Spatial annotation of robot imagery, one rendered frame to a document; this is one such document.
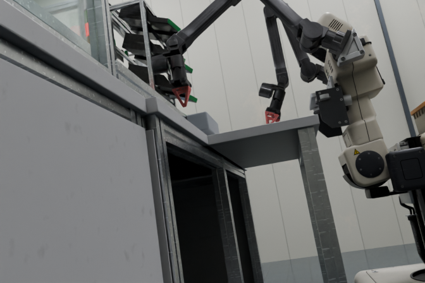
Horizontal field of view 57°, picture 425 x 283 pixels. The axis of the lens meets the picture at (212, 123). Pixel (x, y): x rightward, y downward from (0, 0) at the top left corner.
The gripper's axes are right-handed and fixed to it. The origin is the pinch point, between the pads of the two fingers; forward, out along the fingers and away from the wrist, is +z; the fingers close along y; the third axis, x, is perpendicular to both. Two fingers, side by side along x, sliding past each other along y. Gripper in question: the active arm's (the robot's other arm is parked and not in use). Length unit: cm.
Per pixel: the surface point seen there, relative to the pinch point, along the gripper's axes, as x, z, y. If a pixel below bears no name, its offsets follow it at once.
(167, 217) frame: 10, 40, 75
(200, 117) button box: 8.9, 10.8, 19.3
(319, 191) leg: 39, 41, 29
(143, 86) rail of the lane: 4, 10, 58
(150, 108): 10, 21, 75
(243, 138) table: 21.9, 22.4, 30.3
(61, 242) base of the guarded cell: 9, 41, 105
